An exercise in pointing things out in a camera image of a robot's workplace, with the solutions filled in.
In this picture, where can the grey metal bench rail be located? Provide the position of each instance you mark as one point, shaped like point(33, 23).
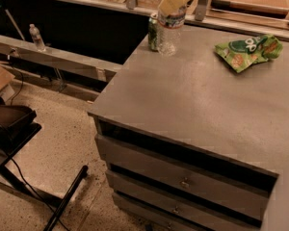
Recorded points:
point(56, 58)

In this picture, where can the green snack chip bag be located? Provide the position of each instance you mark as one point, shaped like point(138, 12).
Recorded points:
point(243, 53)

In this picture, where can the top grey drawer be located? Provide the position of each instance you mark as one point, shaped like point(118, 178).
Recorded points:
point(214, 188)

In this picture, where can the green soda can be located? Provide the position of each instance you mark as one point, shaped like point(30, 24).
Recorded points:
point(152, 32)

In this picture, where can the bottom grey drawer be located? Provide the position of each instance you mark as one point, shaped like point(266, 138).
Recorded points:
point(152, 214)

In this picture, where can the grey drawer cabinet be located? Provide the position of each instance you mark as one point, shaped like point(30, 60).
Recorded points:
point(193, 108)

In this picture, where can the clear plastic water bottle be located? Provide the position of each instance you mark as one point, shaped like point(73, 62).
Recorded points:
point(169, 29)

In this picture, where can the grey drawer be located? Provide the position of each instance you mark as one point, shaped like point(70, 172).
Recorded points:
point(214, 188)
point(152, 214)
point(175, 206)

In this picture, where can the middle grey drawer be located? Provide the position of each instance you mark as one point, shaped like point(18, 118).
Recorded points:
point(175, 206)

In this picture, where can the black box device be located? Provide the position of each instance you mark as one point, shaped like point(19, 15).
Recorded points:
point(13, 121)

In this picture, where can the small distant water bottle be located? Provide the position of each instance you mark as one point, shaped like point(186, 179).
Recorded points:
point(36, 37)

